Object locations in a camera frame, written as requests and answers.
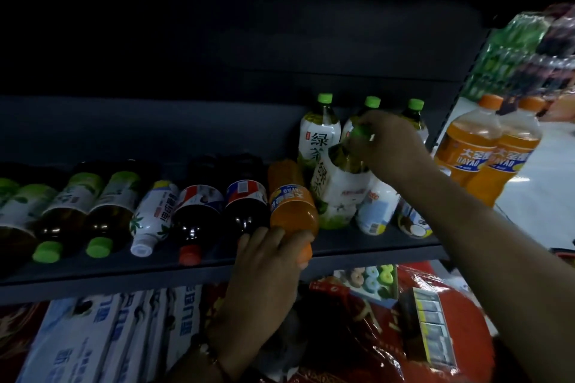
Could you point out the dark grey metal shelf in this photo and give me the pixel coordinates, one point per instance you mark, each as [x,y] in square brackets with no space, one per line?
[382,246]

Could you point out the person's left forearm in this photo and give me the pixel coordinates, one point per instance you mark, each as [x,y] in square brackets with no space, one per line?
[193,371]

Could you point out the white bottle yellow base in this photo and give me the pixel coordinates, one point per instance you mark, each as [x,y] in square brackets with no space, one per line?
[377,212]

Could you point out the yellow trimmed card pack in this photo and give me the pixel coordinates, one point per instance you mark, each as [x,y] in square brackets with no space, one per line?
[433,329]

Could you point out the red plastic snack bag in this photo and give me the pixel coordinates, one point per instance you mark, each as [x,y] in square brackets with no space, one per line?
[382,338]

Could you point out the shrink-wrapped bottle packs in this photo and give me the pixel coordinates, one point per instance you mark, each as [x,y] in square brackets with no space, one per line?
[507,50]

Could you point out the person's right hand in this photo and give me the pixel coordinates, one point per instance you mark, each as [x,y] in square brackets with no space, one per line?
[391,145]

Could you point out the large red-capped cola bottle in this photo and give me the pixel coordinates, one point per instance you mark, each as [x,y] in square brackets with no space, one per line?
[246,192]
[197,198]

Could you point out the person's left hand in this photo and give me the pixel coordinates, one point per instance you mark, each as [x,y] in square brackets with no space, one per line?
[260,288]

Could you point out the person's right forearm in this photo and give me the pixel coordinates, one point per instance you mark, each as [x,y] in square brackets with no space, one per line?
[494,261]

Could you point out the white palm print bottle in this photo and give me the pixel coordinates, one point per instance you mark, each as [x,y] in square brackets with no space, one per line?
[152,216]
[411,223]

